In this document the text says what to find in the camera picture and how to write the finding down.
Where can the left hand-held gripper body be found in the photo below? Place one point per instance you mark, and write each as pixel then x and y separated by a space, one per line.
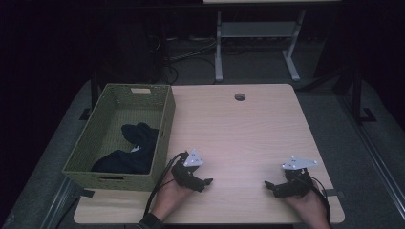
pixel 186 178

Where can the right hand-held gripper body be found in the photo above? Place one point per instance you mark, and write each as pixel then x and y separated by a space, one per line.
pixel 296 184

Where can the black garment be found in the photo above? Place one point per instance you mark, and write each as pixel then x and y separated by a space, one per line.
pixel 137 159

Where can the green woven basket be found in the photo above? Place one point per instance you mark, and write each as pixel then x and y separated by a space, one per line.
pixel 111 108

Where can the person's left hand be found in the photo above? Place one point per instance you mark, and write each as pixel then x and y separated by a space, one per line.
pixel 168 200

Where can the person's right hand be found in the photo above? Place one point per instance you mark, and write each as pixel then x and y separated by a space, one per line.
pixel 312 210

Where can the black metal stand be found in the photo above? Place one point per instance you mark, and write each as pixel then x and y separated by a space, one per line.
pixel 94 95
pixel 358 95

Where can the metal floor rail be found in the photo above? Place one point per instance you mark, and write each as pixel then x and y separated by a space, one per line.
pixel 59 203
pixel 375 159

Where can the white metal table frame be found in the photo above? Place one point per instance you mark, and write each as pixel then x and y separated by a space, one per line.
pixel 258 29

